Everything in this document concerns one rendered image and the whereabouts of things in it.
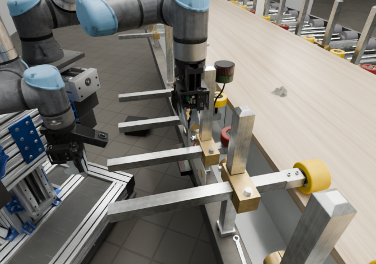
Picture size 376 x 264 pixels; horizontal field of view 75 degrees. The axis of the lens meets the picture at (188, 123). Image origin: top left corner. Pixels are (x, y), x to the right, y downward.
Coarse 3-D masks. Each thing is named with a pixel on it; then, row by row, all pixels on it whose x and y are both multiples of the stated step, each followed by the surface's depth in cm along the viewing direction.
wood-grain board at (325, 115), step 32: (224, 0) 285; (224, 32) 179; (256, 32) 179; (288, 32) 179; (256, 64) 131; (288, 64) 131; (320, 64) 131; (352, 64) 131; (256, 96) 103; (288, 96) 103; (320, 96) 103; (352, 96) 103; (256, 128) 85; (288, 128) 85; (320, 128) 85; (352, 128) 85; (288, 160) 73; (352, 160) 73; (288, 192) 66; (352, 192) 63; (352, 224) 56; (352, 256) 50
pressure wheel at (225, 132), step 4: (224, 128) 84; (228, 128) 84; (224, 132) 82; (228, 132) 83; (220, 136) 83; (224, 136) 80; (228, 136) 80; (220, 140) 83; (224, 140) 81; (228, 140) 80; (224, 144) 82; (228, 144) 80
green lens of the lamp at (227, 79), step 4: (216, 76) 72; (220, 76) 71; (224, 76) 70; (228, 76) 70; (232, 76) 71; (216, 80) 72; (220, 80) 71; (224, 80) 71; (228, 80) 71; (232, 80) 72
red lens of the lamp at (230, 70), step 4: (216, 68) 70; (220, 68) 69; (224, 68) 69; (228, 68) 69; (232, 68) 70; (216, 72) 71; (220, 72) 70; (224, 72) 70; (228, 72) 70; (232, 72) 71
